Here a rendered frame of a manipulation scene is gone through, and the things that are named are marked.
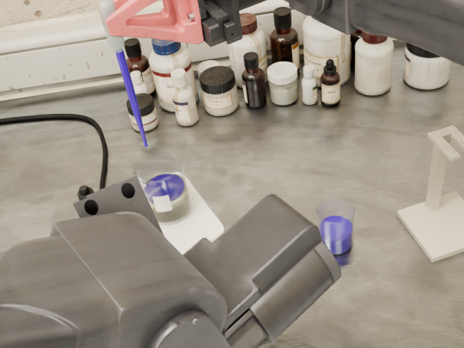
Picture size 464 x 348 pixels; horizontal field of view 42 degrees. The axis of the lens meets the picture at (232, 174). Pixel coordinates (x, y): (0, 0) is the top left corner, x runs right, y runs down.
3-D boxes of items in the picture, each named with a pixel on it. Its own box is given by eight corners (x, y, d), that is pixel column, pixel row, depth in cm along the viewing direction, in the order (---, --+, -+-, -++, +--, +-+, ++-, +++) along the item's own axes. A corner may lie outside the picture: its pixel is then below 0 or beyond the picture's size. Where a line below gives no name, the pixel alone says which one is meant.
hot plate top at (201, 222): (229, 237, 63) (228, 230, 63) (125, 289, 60) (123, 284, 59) (181, 173, 71) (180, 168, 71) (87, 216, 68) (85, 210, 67)
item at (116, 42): (111, 50, 51) (97, 1, 48) (125, 45, 52) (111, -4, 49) (113, 54, 51) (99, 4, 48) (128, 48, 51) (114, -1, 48)
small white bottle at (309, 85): (303, 106, 91) (301, 73, 87) (302, 97, 92) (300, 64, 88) (318, 104, 91) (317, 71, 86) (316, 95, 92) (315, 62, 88)
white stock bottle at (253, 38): (226, 86, 97) (217, 27, 90) (242, 66, 101) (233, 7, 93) (260, 92, 95) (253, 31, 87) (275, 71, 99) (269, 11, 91)
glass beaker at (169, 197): (203, 215, 65) (190, 161, 60) (159, 238, 64) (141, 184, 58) (179, 184, 69) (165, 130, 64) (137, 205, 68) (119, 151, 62)
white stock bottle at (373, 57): (384, 99, 90) (388, 41, 83) (349, 92, 92) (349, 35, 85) (395, 79, 93) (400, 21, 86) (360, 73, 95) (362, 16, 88)
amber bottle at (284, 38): (276, 81, 96) (271, 20, 89) (270, 67, 100) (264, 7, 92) (303, 76, 97) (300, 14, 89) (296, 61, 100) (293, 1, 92)
